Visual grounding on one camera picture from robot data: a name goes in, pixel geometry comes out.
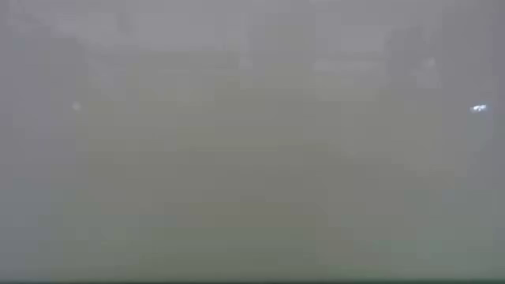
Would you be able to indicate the green table mat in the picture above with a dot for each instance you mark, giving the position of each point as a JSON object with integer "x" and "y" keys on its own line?
{"x": 252, "y": 221}

